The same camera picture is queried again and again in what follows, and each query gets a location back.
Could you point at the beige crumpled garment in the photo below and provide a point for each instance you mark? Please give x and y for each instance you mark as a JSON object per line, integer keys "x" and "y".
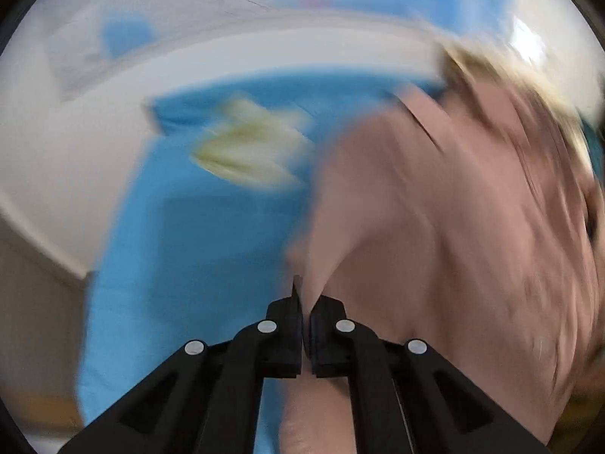
{"x": 458, "y": 59}

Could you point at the pink large shirt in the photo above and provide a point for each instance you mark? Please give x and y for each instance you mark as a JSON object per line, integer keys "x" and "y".
{"x": 469, "y": 222}

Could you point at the blue floral bed sheet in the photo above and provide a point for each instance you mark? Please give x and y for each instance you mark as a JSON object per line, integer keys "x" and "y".
{"x": 195, "y": 256}

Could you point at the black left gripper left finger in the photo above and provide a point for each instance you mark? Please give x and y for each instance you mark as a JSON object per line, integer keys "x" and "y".
{"x": 203, "y": 398}

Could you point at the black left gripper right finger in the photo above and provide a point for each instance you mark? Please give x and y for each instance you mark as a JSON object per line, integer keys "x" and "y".
{"x": 406, "y": 398}

